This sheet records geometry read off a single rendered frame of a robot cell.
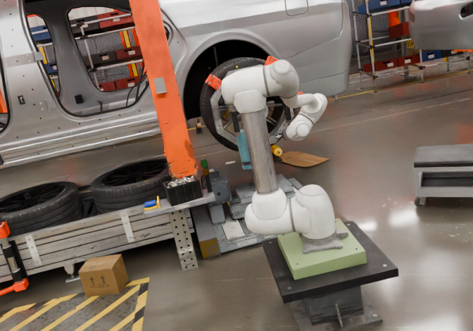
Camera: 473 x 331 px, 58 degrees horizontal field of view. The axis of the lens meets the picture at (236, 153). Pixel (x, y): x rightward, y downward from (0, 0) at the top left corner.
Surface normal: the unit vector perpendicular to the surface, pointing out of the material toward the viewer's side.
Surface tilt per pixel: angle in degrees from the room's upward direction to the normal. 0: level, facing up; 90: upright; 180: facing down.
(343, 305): 90
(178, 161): 90
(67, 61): 92
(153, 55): 90
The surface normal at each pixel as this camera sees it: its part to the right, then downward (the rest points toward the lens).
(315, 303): 0.11, 0.25
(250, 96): -0.09, 0.36
